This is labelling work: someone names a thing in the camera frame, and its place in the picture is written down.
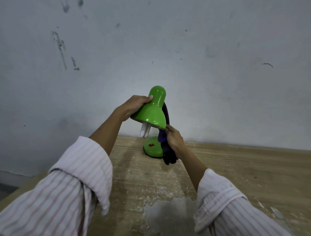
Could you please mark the person's left hand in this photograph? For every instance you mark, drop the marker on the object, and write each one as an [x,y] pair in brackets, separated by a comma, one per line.
[131,105]

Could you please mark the person's right hand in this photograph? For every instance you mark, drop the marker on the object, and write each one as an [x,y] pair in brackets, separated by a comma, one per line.
[175,142]

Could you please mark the person's left thumb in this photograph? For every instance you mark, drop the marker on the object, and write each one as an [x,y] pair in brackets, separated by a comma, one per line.
[146,99]

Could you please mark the person's right fingers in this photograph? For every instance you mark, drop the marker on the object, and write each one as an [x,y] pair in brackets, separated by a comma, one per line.
[169,131]

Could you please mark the green desk lamp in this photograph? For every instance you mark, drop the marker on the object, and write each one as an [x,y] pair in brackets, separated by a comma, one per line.
[151,111]

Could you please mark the dark purple black cloth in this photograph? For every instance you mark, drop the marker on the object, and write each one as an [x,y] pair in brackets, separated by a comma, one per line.
[166,152]

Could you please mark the person's left forearm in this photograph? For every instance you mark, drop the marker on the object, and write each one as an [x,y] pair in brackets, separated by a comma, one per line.
[107,132]

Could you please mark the person's right forearm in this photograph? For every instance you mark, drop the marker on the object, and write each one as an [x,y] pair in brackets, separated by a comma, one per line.
[193,170]

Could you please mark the white light bulb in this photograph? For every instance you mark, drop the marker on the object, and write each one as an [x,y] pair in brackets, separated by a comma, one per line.
[145,130]

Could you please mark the white striped shirt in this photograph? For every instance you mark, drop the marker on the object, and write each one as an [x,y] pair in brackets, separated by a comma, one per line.
[68,189]

